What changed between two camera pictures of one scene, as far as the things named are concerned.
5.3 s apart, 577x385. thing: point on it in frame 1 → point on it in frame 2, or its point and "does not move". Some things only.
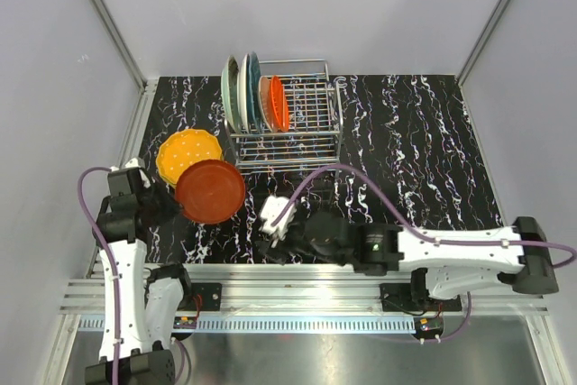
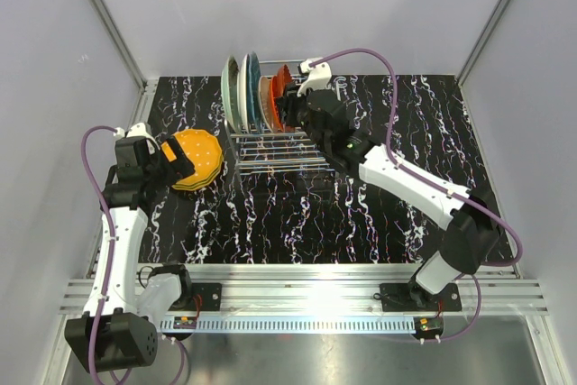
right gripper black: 276,254 → 291,106
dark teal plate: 253,77 does not move
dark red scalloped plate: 210,191 → 285,77
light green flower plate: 229,88 does not move
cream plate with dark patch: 264,92 does not move
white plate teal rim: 242,93 does not move
